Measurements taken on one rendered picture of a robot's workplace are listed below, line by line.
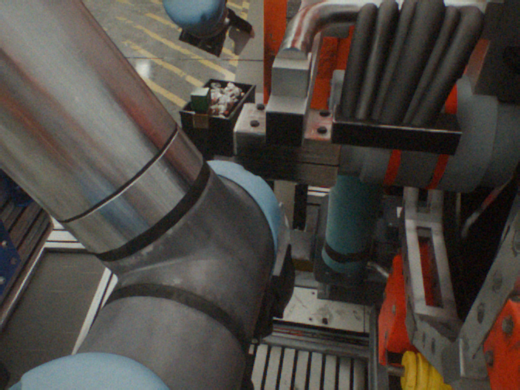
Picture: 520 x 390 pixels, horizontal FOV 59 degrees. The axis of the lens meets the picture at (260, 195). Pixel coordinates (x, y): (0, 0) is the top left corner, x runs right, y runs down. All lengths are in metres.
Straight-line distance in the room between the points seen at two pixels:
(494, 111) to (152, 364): 0.45
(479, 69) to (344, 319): 0.91
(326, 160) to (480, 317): 0.19
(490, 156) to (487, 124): 0.03
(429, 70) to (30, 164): 0.26
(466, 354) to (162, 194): 0.33
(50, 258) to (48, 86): 1.21
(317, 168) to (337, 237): 0.45
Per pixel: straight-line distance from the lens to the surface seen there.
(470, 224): 0.83
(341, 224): 0.80
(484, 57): 0.54
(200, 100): 1.07
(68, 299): 1.28
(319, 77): 1.05
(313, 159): 0.38
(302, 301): 1.35
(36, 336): 1.24
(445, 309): 0.71
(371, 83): 0.35
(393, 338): 0.80
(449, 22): 0.37
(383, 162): 0.54
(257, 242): 0.25
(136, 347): 0.20
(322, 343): 1.29
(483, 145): 0.55
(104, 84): 0.20
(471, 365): 0.46
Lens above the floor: 1.15
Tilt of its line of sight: 40 degrees down
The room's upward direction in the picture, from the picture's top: straight up
